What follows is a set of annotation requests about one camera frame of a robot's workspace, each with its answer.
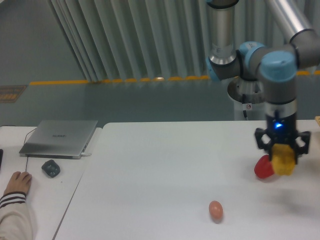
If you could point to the silver closed laptop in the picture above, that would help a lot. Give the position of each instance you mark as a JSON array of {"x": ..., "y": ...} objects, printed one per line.
[{"x": 59, "y": 139}]

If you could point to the cream sleeve striped cuff forearm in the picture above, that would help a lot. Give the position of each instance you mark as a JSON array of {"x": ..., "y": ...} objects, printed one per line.
[{"x": 15, "y": 220}]

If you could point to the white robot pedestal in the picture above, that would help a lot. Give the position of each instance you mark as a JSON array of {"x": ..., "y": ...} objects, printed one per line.
[{"x": 248, "y": 99}]

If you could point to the wooden basket corner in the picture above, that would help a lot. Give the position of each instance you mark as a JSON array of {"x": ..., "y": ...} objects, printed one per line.
[{"x": 317, "y": 119}]

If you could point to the red bell pepper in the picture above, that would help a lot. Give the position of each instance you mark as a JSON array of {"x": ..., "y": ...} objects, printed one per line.
[{"x": 263, "y": 168}]

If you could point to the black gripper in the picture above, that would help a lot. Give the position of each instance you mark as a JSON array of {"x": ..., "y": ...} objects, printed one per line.
[{"x": 283, "y": 130}]

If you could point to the person's hand on mouse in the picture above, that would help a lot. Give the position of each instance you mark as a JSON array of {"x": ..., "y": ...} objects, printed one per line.
[{"x": 19, "y": 182}]

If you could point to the black keyboard edge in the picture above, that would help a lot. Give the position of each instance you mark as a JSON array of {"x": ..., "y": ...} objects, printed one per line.
[{"x": 1, "y": 157}]

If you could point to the brown egg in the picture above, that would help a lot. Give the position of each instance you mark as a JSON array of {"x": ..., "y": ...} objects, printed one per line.
[{"x": 215, "y": 210}]

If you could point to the grey pleated curtain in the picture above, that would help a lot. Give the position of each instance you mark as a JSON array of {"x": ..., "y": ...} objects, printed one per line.
[{"x": 139, "y": 39}]

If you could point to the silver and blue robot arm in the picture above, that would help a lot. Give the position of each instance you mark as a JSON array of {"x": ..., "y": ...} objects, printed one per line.
[{"x": 274, "y": 67}]

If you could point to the yellow bell pepper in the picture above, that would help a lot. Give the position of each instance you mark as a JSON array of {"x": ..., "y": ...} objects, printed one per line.
[{"x": 283, "y": 159}]

